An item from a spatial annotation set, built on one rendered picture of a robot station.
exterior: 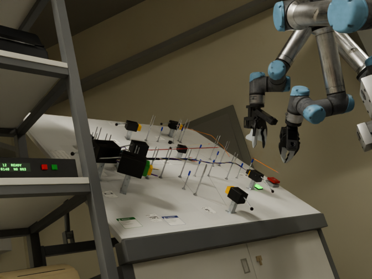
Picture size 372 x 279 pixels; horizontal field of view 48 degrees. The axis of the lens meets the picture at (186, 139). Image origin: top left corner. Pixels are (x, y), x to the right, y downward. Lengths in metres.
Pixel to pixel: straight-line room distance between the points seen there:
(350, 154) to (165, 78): 1.90
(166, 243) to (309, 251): 0.86
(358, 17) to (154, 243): 0.91
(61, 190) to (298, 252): 1.14
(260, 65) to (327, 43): 2.26
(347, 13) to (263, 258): 0.97
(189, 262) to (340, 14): 0.93
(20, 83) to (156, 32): 3.19
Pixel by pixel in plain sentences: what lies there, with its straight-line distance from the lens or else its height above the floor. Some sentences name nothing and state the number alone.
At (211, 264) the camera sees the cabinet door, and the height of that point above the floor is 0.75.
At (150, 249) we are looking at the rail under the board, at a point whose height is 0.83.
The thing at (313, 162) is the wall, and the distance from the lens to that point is 3.69.
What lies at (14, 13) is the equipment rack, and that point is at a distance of 1.82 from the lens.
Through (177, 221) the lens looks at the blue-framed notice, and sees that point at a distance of 1.48.
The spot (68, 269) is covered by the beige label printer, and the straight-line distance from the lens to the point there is 1.26.
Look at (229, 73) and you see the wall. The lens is 4.07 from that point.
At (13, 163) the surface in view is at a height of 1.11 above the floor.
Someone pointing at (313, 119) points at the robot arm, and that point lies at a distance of 1.72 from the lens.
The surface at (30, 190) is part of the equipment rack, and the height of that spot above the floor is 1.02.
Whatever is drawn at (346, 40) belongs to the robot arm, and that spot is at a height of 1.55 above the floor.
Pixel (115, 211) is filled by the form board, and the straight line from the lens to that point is 1.42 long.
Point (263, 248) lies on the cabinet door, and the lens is 1.78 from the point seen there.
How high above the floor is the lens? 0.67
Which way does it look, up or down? 20 degrees up
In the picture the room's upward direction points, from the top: 16 degrees counter-clockwise
